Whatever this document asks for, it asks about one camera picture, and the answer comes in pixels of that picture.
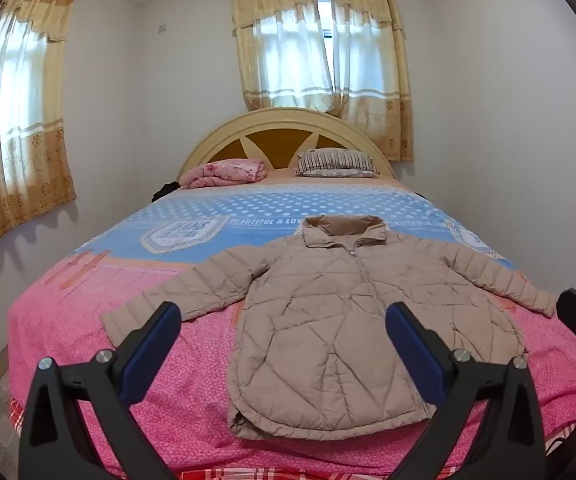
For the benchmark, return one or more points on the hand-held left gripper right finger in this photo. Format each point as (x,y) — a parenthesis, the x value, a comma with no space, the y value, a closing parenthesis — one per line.
(415,355)

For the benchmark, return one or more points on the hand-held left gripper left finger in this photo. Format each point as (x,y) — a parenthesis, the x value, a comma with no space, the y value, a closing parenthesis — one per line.
(150,355)

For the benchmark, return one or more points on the beige quilted jacket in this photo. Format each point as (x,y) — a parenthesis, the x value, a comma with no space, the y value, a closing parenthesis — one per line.
(318,320)

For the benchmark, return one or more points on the bed with pink blue cover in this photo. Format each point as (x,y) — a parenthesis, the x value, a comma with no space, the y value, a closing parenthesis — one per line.
(93,320)

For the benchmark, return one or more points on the black object beside bed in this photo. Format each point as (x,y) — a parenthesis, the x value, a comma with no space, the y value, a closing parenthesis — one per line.
(165,191)

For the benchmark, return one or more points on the pink folded blanket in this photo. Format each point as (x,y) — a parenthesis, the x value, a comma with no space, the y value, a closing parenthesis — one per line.
(223,172)

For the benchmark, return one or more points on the striped pillow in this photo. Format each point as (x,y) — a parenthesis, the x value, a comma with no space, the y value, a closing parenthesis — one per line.
(335,162)

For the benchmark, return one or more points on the wide yellow floral curtain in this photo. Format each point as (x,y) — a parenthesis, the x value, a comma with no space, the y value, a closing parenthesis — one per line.
(18,135)

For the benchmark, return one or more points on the cream wooden bed headboard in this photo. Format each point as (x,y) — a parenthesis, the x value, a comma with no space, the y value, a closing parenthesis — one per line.
(288,122)

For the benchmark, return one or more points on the yellow floral curtain panel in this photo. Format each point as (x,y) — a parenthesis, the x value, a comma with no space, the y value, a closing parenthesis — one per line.
(278,45)
(373,70)

